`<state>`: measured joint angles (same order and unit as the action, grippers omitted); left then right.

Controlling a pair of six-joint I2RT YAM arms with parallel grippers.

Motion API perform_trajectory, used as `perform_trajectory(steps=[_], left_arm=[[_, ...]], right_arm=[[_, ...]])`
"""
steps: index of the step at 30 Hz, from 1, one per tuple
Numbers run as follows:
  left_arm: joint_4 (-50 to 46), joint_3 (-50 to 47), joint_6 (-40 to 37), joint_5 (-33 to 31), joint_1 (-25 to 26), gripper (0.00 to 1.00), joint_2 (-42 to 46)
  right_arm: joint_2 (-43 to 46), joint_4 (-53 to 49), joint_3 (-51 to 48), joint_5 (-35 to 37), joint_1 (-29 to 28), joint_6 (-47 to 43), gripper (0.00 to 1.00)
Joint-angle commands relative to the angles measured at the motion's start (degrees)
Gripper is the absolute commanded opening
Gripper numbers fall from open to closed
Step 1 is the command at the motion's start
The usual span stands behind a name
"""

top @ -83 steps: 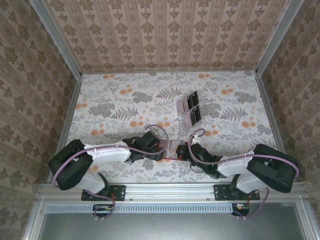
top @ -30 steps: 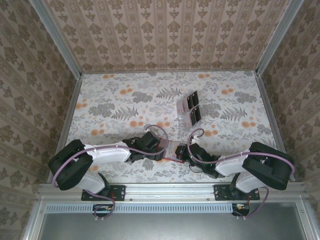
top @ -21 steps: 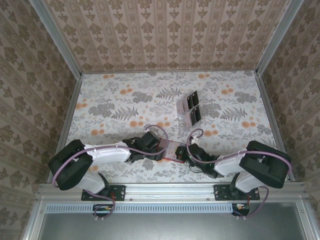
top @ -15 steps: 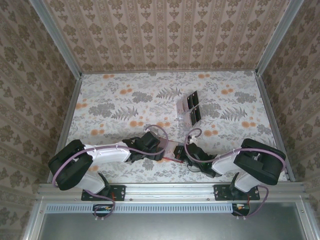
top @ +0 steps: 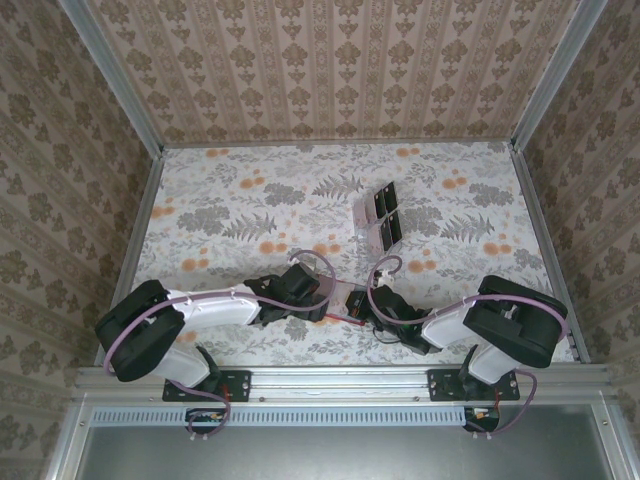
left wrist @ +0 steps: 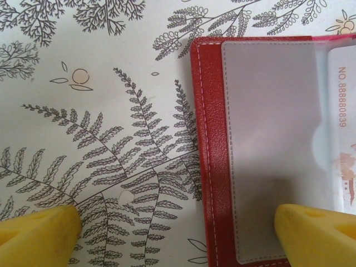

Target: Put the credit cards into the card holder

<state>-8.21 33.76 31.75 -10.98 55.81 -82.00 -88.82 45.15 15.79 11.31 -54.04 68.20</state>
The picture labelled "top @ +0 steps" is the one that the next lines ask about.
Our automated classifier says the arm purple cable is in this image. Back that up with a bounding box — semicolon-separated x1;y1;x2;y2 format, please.
103;249;337;444
367;255;571;441

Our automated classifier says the floral paper table cover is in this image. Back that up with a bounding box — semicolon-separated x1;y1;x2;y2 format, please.
119;141;576;366

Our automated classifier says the grey metal sheet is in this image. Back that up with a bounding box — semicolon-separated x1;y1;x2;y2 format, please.
79;404;614;480

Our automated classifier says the right black connector box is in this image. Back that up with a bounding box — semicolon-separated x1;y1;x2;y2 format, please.
463;407;501;432

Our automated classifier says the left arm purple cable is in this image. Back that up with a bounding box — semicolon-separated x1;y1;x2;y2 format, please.
103;249;337;444

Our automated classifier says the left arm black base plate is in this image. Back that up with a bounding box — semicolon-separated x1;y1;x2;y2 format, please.
162;368;251;404

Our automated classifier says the slotted grey cable duct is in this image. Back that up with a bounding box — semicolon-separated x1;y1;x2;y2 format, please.
92;409;474;427

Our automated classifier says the aluminium frame post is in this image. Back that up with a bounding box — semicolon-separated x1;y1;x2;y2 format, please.
509;0;614;151
57;0;166;157

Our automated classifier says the left black connector box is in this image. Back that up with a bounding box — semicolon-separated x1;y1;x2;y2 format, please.
185;408;225;432

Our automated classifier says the red leather card holder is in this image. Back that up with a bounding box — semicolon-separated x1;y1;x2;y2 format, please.
322;280;367;325

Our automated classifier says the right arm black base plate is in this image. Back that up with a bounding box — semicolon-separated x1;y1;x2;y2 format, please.
428;368;521;404

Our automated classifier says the aluminium side rail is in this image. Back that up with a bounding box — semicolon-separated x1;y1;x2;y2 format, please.
107;149;166;371
509;144;594;364

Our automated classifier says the aluminium mounting rail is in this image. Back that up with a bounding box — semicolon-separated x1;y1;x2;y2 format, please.
74;363;614;401

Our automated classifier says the black connector box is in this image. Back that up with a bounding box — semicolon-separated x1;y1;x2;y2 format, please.
463;407;501;432
185;408;225;432

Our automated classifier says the clear acrylic card stand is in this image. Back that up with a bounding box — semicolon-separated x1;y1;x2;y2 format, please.
351;182;404;264

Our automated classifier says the aluminium frame bar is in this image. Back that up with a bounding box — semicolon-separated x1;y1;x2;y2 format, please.
44;402;94;480
592;389;626;480

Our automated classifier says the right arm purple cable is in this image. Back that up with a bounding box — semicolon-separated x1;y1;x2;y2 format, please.
367;255;571;441

